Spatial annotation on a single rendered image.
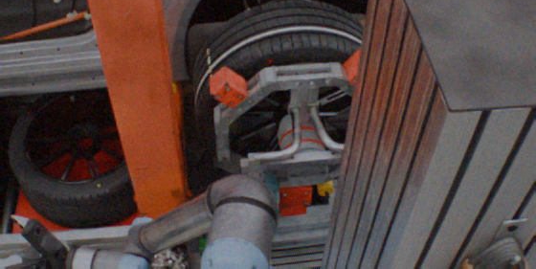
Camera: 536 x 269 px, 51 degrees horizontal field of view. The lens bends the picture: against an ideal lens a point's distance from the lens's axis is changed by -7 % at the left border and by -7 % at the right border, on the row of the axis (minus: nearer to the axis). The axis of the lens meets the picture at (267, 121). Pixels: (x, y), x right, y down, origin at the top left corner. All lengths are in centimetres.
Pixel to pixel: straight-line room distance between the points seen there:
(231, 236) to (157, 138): 74
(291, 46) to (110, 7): 62
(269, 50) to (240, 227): 84
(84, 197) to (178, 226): 109
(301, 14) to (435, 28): 138
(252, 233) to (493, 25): 63
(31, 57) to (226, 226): 140
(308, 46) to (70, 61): 90
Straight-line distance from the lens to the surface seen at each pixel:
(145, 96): 160
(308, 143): 186
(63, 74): 229
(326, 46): 181
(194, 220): 123
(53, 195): 236
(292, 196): 221
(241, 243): 103
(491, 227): 65
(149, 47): 148
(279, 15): 189
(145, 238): 137
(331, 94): 199
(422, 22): 54
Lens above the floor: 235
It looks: 49 degrees down
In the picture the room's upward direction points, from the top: 1 degrees clockwise
